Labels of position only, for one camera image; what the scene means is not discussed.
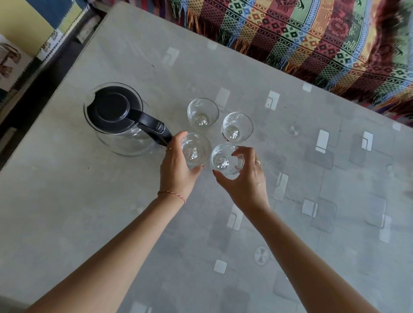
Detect person's right hand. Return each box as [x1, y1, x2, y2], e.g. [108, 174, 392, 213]
[213, 146, 271, 215]

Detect person's left hand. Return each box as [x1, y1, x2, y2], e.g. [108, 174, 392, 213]
[160, 130, 206, 197]

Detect clear glass cup red label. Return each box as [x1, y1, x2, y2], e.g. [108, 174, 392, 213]
[221, 112, 254, 143]

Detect glass kettle with black lid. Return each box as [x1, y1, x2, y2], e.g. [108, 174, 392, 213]
[83, 82, 173, 158]

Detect person's left forearm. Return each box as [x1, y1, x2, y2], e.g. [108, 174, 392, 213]
[25, 193, 186, 313]

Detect person's right forearm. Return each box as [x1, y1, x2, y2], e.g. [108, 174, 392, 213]
[248, 206, 380, 313]

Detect grey table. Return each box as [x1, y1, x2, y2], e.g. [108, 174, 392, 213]
[0, 1, 413, 313]

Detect colourful striped woven sofa throw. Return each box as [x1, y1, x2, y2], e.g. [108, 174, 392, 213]
[161, 0, 413, 118]

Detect blue yellow white striped blanket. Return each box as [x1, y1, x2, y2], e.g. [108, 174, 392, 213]
[0, 0, 89, 94]

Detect red string bracelet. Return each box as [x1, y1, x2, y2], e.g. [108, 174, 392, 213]
[157, 190, 187, 204]

